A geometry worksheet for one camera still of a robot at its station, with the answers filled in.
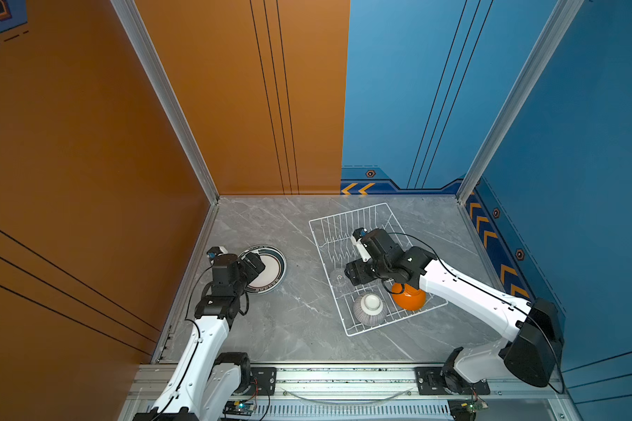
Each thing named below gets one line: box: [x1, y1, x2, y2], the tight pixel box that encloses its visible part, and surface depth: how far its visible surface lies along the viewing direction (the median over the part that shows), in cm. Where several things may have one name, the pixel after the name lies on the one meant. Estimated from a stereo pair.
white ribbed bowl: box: [352, 292, 387, 327], surface depth 82 cm
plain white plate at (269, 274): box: [247, 254, 282, 289], surface depth 94 cm
